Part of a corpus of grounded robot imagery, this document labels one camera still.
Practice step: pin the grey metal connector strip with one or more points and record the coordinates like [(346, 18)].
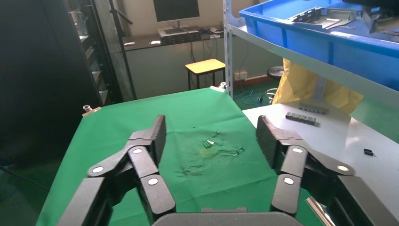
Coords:
[(313, 108)]

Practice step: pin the green table cloth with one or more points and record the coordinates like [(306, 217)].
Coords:
[(202, 124)]

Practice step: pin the grey perforated shelf post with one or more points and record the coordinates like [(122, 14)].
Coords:
[(228, 62), (320, 89)]

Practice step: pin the black keyboard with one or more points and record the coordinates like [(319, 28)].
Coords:
[(174, 31)]

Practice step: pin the blue plastic bin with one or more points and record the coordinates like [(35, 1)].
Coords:
[(311, 43)]

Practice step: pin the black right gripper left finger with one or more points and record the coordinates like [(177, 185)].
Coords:
[(159, 140)]

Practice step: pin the black stool with chrome base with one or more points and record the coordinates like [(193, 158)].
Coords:
[(276, 72)]

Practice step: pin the white wall socket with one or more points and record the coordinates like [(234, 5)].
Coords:
[(240, 75)]

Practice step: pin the black desktop device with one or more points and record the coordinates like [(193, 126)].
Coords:
[(179, 38)]

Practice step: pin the small black plastic part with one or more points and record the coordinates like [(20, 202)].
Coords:
[(368, 152)]

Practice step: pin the yellow top stool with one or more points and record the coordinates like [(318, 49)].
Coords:
[(204, 66)]

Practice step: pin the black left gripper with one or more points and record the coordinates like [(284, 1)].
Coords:
[(374, 2)]

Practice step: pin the black computer monitor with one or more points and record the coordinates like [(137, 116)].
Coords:
[(176, 9)]

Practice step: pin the black equipment rack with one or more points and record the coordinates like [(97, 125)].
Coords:
[(46, 78)]

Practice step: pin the silver sheet metal bracket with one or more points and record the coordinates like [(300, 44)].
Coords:
[(321, 18), (368, 21)]

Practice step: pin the metal binder clip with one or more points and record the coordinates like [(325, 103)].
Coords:
[(222, 85), (316, 209), (88, 109)]

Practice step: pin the yellow plastic bag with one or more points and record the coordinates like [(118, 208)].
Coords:
[(299, 84)]

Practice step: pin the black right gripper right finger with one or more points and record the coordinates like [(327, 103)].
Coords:
[(266, 140)]

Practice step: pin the grey metal shelf frame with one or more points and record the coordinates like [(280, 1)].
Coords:
[(280, 48)]

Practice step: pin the black component strip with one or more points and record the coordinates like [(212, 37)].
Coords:
[(301, 118)]

